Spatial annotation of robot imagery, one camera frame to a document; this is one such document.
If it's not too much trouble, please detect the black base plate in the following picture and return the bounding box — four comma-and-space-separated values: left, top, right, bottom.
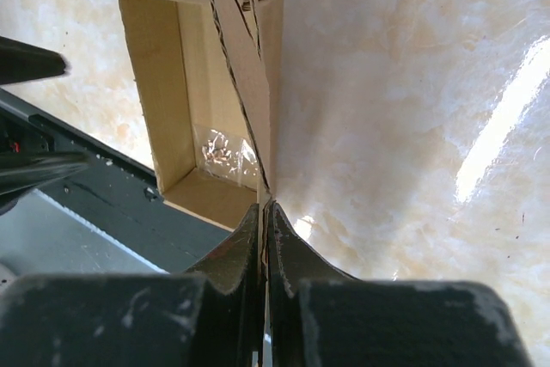
1, 90, 229, 273

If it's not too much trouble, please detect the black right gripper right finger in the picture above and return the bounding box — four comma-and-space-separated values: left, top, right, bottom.
265, 202, 531, 366

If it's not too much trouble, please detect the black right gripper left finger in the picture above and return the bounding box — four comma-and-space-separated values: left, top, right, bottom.
1, 205, 262, 366

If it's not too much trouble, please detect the grey cable duct rail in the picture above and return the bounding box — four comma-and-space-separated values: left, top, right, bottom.
1, 190, 165, 276

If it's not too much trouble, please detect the brown cardboard box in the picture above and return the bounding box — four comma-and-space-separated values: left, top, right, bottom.
116, 0, 286, 233

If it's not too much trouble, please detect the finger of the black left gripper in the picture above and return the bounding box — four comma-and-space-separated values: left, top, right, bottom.
1, 152, 90, 198
0, 37, 69, 86

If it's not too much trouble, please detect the clear plastic wrapper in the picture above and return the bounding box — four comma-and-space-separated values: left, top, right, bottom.
192, 125, 259, 190

